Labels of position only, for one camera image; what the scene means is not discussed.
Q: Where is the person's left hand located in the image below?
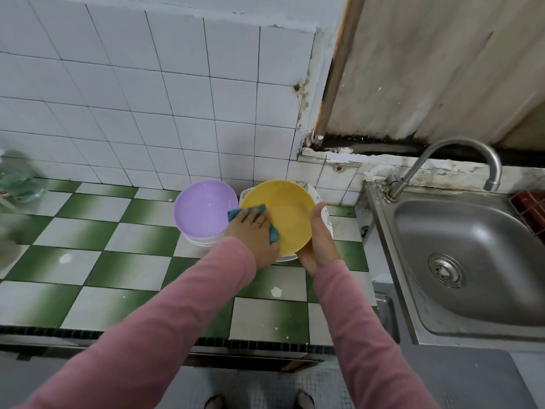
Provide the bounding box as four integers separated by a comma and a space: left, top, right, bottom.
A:
225, 207, 282, 270

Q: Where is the person's right hand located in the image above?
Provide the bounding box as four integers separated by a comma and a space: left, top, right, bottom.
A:
296, 202, 343, 279

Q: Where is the blue cleaning cloth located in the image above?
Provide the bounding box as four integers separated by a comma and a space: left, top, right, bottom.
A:
227, 204, 280, 245

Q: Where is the stack of floral plates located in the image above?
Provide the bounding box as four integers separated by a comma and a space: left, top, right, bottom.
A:
238, 181, 335, 263

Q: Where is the yellow plastic bowl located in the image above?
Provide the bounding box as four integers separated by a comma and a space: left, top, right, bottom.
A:
240, 180, 317, 258

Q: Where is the purple plastic bowl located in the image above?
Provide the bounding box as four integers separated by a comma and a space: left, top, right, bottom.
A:
174, 180, 240, 249

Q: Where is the person's left forearm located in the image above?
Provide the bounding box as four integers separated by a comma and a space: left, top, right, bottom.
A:
17, 236, 258, 409

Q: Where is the person's right forearm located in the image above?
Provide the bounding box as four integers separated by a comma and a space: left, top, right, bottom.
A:
313, 260, 439, 409

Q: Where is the person's right leg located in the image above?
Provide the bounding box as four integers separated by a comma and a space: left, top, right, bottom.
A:
293, 389, 317, 409

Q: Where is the green checkered tile countertop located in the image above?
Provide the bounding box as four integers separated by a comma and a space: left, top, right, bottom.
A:
0, 177, 378, 354

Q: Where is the stainless steel sink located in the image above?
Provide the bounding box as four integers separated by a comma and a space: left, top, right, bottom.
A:
364, 178, 545, 351

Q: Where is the chrome faucet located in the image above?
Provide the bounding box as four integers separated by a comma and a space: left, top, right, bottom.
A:
385, 137, 504, 203

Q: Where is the weathered wooden board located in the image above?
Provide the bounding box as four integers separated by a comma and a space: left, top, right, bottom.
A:
313, 0, 545, 157

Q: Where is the clear bottle with green liquid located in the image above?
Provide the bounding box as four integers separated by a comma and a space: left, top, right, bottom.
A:
0, 149, 45, 206

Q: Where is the large clear plastic bottle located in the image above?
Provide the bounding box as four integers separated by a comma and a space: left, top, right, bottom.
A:
0, 202, 27, 279

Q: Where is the wire dish rack red tray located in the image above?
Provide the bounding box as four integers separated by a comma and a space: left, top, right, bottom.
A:
509, 190, 545, 237

